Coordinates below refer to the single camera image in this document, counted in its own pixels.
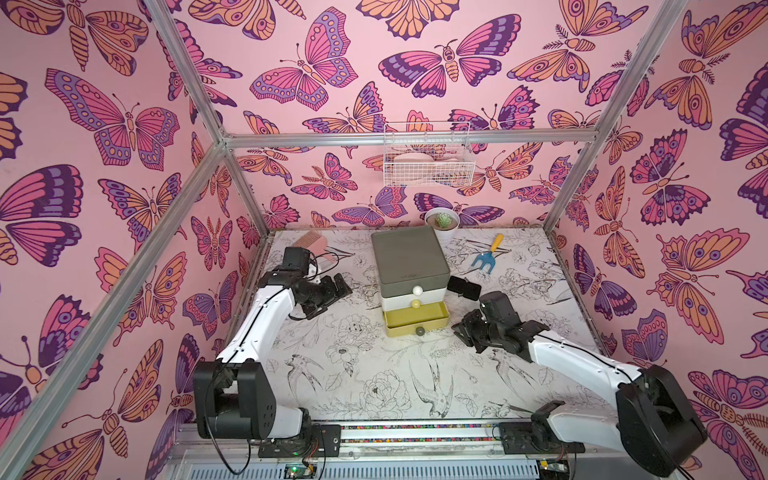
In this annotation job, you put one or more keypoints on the white wire basket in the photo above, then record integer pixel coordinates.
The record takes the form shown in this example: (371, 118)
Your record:
(428, 158)

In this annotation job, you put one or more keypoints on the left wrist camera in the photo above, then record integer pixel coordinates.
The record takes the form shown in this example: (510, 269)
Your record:
(313, 268)

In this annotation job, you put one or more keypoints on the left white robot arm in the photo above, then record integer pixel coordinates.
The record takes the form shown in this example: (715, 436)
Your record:
(233, 396)

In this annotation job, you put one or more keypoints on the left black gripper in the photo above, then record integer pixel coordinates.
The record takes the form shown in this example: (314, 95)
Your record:
(330, 294)

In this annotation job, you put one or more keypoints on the potted cactus white pot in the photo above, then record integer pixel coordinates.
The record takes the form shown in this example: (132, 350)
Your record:
(442, 220)

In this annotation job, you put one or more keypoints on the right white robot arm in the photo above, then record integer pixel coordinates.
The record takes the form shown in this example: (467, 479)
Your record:
(647, 416)

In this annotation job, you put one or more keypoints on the green drawer cabinet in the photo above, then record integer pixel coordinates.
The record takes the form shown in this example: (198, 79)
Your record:
(413, 278)

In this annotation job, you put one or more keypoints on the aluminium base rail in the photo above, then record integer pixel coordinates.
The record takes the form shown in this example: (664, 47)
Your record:
(453, 449)

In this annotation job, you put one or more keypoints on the aluminium frame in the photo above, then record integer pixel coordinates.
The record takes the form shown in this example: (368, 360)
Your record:
(101, 176)

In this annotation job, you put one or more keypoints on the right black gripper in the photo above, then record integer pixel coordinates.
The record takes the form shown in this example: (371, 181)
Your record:
(475, 330)

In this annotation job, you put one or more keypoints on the black brooch box near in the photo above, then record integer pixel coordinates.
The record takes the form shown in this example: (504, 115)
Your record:
(464, 288)

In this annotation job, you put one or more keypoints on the blue yellow garden fork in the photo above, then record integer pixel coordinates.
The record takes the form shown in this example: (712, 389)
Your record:
(486, 261)

